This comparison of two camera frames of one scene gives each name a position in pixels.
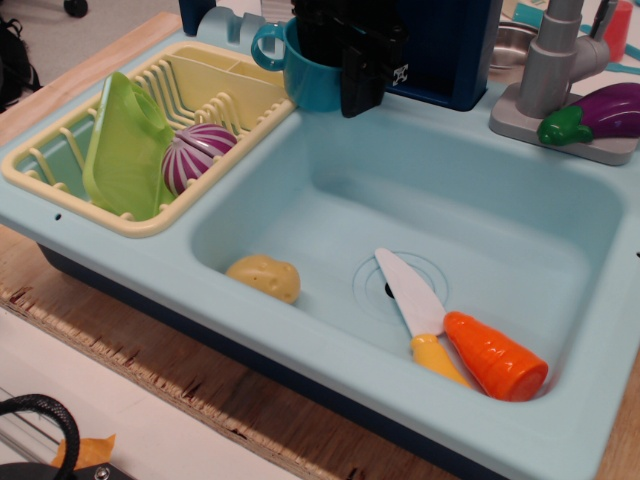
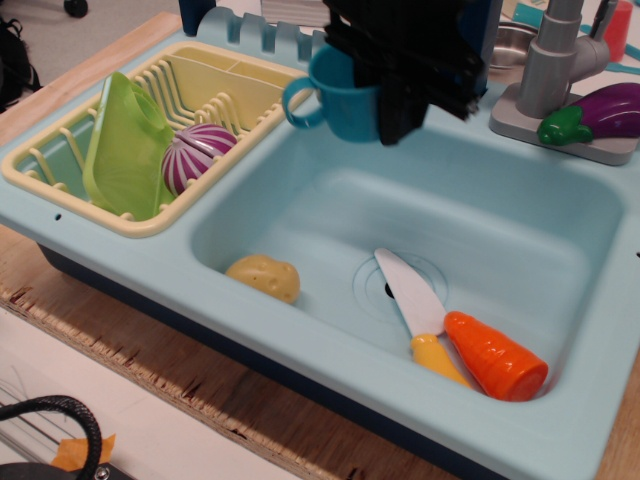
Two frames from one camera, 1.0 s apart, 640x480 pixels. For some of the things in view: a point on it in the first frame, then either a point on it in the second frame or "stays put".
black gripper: (325, 26) -> (439, 47)
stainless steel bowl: (511, 51) stays put
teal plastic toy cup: (309, 84) -> (348, 112)
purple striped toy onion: (193, 148) stays put
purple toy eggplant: (610, 111) stays put
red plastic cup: (616, 31) stays put
